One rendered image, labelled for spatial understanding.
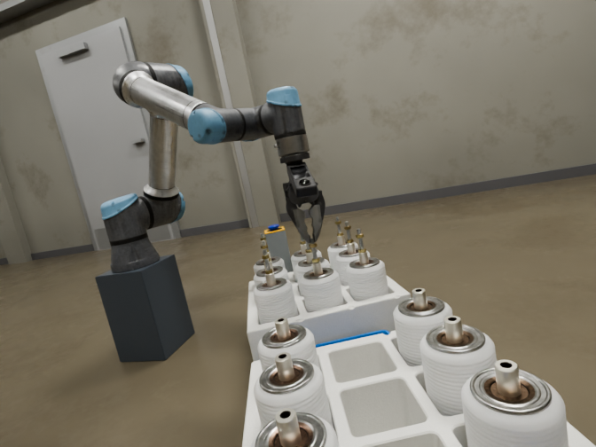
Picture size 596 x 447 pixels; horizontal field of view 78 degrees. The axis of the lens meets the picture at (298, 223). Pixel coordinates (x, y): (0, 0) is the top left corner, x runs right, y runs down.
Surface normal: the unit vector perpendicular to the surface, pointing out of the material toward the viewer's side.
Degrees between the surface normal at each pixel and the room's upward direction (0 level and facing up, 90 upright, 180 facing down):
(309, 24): 90
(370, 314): 90
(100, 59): 90
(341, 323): 90
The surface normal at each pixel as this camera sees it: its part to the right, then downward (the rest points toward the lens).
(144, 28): -0.25, 0.21
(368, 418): 0.07, 0.15
